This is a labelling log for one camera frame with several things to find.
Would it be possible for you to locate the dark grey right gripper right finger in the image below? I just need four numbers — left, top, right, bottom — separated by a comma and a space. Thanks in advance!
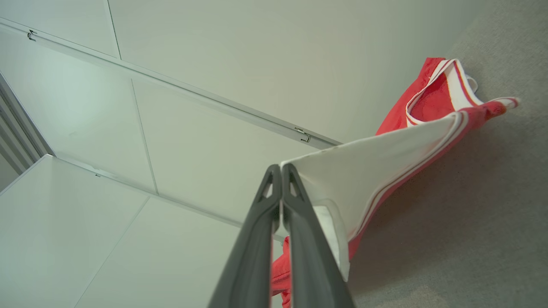
281, 163, 356, 308

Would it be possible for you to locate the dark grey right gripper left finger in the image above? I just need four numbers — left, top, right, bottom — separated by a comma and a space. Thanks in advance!
208, 164, 283, 308

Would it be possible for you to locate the red Bulls 23 jersey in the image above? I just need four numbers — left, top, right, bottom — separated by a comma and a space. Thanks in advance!
270, 57, 521, 308

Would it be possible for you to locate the grey fabric sofa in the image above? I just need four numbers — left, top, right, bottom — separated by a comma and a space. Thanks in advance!
345, 0, 548, 308

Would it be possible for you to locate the silver partition post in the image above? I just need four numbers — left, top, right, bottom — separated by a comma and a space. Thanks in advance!
0, 17, 343, 151

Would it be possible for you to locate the grey metal frame bar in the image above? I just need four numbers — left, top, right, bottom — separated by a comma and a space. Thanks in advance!
0, 73, 55, 176

